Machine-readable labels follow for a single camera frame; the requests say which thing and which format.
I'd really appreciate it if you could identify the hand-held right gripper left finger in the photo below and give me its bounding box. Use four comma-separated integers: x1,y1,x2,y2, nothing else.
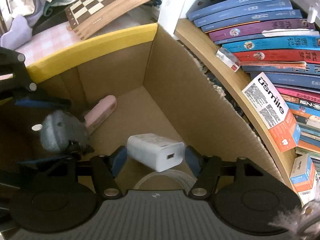
32,145,128,199

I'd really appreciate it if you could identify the clear printed tape roll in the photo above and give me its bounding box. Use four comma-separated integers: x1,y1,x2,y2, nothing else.
134,170,198,193

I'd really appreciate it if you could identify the pile of clothes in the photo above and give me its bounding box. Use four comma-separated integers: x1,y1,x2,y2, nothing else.
0,0,105,50

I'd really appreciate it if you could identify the grey fluffy cloth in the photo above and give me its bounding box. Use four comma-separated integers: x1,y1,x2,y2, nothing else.
267,200,320,240

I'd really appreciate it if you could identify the white block charger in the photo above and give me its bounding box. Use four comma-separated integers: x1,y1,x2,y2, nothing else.
126,133,185,173

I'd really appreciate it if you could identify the yellow cardboard box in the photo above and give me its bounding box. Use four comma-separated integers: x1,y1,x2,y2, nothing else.
0,22,285,193

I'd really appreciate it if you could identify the white and orange toothpaste box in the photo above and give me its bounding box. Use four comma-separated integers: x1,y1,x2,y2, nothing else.
241,72,302,153

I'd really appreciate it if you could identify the small red and white box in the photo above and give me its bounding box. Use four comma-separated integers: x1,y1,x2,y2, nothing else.
215,47,240,73

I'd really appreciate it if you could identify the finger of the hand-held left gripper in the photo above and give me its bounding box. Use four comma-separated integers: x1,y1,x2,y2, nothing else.
0,46,72,108
16,154,78,172

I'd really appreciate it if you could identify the small grey plush toy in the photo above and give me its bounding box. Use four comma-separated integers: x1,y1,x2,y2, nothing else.
40,110,90,153

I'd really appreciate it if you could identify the row of books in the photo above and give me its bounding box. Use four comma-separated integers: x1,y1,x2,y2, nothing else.
186,0,320,170

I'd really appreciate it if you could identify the pink utility knife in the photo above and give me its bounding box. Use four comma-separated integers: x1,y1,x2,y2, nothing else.
84,95,117,134

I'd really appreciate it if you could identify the pink checked desktop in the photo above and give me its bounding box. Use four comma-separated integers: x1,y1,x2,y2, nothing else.
15,22,83,65

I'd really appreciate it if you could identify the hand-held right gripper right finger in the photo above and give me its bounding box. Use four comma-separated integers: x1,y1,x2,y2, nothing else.
184,145,283,200

